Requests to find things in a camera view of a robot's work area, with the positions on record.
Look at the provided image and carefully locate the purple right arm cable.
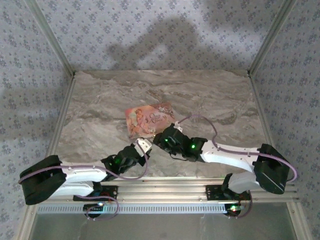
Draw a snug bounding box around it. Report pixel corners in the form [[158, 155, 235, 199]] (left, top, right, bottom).
[[177, 114, 299, 187]]

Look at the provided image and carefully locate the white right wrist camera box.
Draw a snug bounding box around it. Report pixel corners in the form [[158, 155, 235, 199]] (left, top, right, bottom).
[[172, 120, 184, 133]]

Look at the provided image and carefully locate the white slotted cable duct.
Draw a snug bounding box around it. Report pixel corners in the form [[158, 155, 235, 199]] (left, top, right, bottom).
[[37, 202, 242, 215]]

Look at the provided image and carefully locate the aluminium frame post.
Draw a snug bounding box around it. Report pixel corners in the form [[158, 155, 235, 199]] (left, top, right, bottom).
[[246, 0, 300, 76], [24, 0, 76, 76]]

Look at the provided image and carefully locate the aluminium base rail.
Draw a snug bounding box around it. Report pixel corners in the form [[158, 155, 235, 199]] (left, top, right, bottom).
[[72, 176, 300, 204]]

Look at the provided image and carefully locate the right controller board with LED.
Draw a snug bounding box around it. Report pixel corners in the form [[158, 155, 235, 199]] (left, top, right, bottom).
[[224, 203, 247, 217]]

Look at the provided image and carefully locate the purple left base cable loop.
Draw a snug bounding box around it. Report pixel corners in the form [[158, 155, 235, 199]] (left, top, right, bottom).
[[84, 195, 120, 222]]

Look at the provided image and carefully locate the left controller board with LED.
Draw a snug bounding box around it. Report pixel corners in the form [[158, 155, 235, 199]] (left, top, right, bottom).
[[83, 202, 106, 213]]

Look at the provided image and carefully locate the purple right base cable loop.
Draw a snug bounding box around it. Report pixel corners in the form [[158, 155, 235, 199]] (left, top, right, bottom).
[[228, 190, 253, 220]]

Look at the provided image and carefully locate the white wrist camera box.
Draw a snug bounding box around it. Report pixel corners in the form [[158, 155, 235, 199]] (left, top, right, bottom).
[[172, 120, 184, 133], [135, 137, 153, 158]]

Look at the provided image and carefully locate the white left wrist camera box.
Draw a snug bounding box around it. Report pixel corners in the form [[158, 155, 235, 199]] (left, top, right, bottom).
[[135, 137, 153, 158]]

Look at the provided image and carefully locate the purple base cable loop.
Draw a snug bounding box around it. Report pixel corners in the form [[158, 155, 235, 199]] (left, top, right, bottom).
[[228, 190, 253, 220], [84, 195, 120, 222]]

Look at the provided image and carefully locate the controller board with led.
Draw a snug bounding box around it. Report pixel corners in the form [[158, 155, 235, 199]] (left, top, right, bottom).
[[83, 202, 106, 213], [224, 203, 247, 217]]

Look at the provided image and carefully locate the aluminium table side rail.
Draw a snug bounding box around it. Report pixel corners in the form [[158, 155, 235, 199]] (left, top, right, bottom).
[[247, 72, 313, 240], [12, 73, 77, 240]]

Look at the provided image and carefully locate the thin black right gripper cable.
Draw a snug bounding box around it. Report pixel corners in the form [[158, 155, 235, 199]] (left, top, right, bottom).
[[169, 152, 187, 162]]

